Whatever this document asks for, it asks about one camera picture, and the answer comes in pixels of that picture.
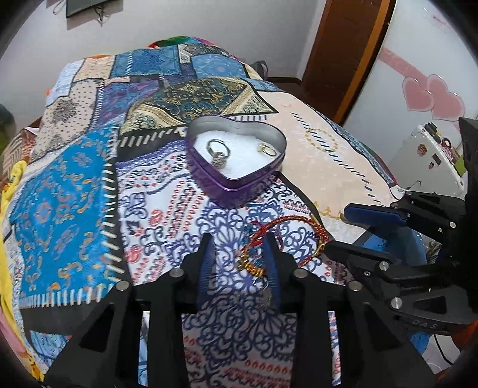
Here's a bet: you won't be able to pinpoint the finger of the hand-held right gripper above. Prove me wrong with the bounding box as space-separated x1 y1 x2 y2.
324 239 478 336
343 190 468 244

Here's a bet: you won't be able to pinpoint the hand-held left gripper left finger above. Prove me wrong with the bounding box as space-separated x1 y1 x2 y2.
44 233 217 388

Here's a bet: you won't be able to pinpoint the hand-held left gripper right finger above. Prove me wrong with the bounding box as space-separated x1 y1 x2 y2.
262 236 438 388

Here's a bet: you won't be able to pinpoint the red and gold bracelet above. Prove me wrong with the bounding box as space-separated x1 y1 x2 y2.
237 215 331 279

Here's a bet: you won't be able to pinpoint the small silver charm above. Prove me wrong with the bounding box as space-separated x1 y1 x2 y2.
257 280 272 309

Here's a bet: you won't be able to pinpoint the purple heart-shaped tin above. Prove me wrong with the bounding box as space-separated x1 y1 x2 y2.
186 116 287 209

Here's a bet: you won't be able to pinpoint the blue plastic stool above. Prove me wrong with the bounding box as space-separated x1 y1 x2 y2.
356 223 429 353

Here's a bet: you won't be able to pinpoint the white appliance with stickers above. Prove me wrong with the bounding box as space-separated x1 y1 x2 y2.
386 121 467 200

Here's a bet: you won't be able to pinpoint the pink heart stickers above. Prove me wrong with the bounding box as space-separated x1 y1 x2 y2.
401 74 466 122

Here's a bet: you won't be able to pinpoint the patchwork printed blanket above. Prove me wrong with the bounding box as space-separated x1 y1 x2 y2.
0 35 430 388

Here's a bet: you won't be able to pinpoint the white cabinet with pink ribbon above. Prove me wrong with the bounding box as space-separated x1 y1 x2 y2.
343 0 478 167

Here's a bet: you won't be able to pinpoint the brown wooden door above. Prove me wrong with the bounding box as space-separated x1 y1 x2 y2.
299 0 397 127

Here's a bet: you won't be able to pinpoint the yellow cloth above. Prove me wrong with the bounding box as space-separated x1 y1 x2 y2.
0 160 47 383

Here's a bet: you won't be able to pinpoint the silver ring with charm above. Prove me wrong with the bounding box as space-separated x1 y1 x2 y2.
206 139 231 168

